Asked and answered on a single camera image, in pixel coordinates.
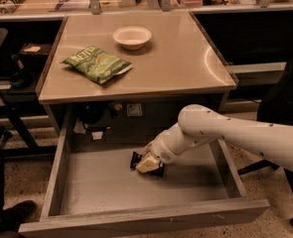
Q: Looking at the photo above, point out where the green kettle chips bag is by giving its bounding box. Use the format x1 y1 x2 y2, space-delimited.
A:
63 46 132 84

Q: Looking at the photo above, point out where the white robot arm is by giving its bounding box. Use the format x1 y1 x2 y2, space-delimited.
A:
137 104 293 174

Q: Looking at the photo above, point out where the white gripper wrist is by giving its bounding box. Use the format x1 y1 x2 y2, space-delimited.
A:
136 134 179 174

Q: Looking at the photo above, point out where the white paper bowl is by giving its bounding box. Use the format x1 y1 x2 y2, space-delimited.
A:
113 26 152 51

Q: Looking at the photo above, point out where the open grey wooden drawer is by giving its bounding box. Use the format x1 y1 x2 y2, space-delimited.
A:
19 114 269 238

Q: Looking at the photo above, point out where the black rxbar chocolate wrapper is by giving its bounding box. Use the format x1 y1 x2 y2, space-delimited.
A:
130 152 165 178

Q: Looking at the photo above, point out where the black shoe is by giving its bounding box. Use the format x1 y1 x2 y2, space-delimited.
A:
1 200 37 231

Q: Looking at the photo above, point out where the black box under desk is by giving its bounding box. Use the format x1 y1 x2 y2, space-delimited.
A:
19 43 52 71

